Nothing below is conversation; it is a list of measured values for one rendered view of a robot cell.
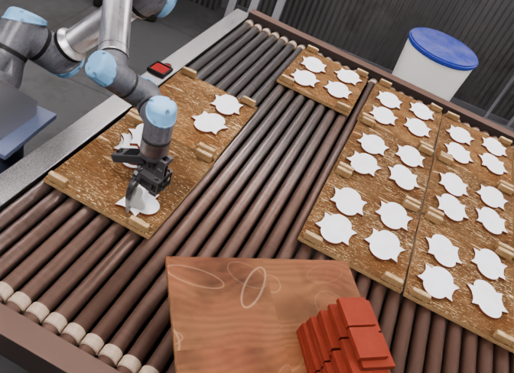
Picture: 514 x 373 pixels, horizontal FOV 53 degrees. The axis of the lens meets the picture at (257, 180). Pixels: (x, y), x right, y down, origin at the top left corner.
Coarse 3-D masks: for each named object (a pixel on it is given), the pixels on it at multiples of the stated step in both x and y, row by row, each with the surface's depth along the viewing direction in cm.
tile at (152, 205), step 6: (138, 186) 154; (144, 192) 153; (144, 198) 151; (150, 198) 152; (156, 198) 153; (120, 204) 147; (150, 204) 150; (156, 204) 151; (132, 210) 146; (138, 210) 147; (144, 210) 147; (150, 210) 148; (156, 210) 149
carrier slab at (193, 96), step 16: (176, 80) 203; (192, 80) 206; (176, 96) 195; (192, 96) 198; (208, 96) 202; (192, 112) 191; (208, 112) 194; (240, 112) 200; (176, 128) 181; (192, 128) 184; (240, 128) 193; (192, 144) 177; (208, 144) 180; (224, 144) 182
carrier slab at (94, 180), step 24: (120, 120) 175; (96, 144) 163; (72, 168) 153; (96, 168) 156; (120, 168) 159; (192, 168) 168; (72, 192) 146; (96, 192) 149; (120, 192) 151; (168, 192) 157; (120, 216) 145; (144, 216) 147; (168, 216) 152
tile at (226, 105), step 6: (216, 96) 201; (222, 96) 202; (228, 96) 204; (216, 102) 198; (222, 102) 199; (228, 102) 200; (234, 102) 202; (216, 108) 195; (222, 108) 196; (228, 108) 198; (234, 108) 199; (240, 108) 202; (222, 114) 195; (228, 114) 195; (234, 114) 198
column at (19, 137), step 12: (36, 120) 173; (48, 120) 175; (12, 132) 166; (24, 132) 167; (36, 132) 170; (0, 144) 160; (12, 144) 162; (0, 156) 158; (12, 156) 173; (0, 168) 173
